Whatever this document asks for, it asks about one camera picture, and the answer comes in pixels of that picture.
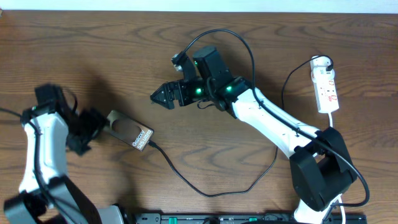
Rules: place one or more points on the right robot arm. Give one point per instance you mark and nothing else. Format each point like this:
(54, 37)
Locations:
(320, 164)

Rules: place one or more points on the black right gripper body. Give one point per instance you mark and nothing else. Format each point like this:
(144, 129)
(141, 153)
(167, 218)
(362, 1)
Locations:
(189, 92)

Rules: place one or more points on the white power strip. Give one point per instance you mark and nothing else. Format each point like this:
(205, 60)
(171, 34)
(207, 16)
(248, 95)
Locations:
(322, 75)

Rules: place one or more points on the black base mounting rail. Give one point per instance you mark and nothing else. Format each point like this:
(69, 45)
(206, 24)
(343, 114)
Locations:
(156, 218)

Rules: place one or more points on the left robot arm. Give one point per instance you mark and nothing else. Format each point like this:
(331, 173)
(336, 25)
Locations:
(52, 128)

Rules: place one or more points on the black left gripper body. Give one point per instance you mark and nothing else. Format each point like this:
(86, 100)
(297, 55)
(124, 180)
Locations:
(86, 126)

